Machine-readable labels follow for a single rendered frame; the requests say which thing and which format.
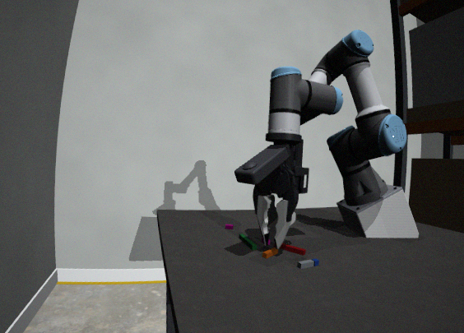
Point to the grey rod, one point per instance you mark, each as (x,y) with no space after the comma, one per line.
(305,264)

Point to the red rod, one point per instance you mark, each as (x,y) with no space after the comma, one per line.
(293,249)

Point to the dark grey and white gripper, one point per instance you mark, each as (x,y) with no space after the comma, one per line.
(282,183)

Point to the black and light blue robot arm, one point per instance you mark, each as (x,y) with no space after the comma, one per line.
(379,133)

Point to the green rod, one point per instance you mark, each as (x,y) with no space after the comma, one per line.
(248,242)

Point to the orange rod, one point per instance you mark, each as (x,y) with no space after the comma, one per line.
(270,253)

